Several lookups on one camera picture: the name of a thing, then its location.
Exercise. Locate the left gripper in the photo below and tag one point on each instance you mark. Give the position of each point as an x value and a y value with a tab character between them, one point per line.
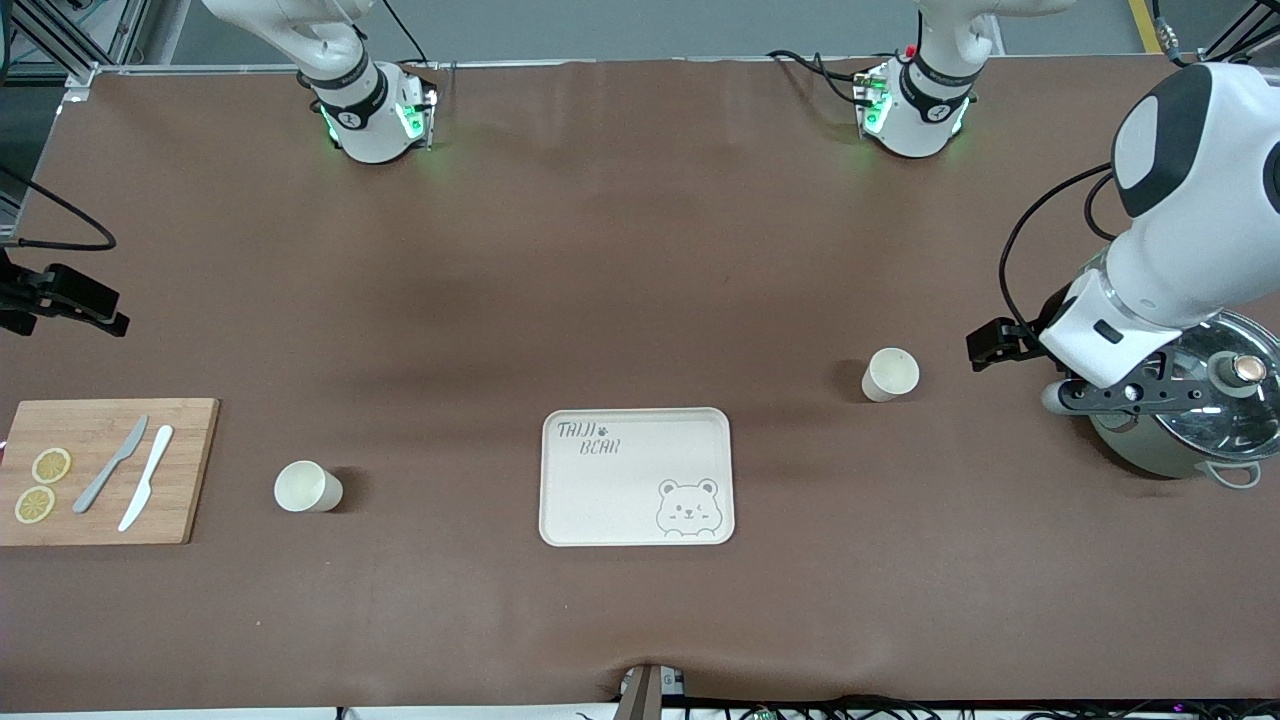
1022	334

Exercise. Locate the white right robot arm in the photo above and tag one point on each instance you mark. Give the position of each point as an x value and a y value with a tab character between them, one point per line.
365	120

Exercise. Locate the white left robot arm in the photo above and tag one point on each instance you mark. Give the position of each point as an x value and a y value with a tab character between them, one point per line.
1230	250

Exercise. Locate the white bear print tray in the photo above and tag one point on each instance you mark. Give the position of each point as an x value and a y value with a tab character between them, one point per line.
620	490

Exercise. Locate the grey-green electric pot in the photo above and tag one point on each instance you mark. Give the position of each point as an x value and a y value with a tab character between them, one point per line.
1140	450

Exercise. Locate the glass pot lid with knob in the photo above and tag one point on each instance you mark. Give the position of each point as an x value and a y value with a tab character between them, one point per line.
1225	420

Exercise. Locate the brown table cover sheet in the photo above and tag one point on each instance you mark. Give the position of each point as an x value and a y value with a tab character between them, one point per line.
640	250

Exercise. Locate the wooden cutting board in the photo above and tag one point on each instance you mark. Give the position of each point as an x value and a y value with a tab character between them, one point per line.
190	470

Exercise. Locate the white plastic knife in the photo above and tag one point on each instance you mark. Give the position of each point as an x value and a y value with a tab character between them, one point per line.
148	475

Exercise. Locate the grey plastic knife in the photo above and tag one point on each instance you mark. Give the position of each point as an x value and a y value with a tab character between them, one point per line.
108	468

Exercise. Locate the lemon slice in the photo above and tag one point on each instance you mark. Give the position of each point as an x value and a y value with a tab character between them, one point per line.
51	465
35	504

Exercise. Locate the grey metal mount post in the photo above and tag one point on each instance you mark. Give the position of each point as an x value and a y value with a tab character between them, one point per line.
645	695

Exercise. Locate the aluminium frame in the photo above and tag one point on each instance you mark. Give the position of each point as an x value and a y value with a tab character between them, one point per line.
85	72

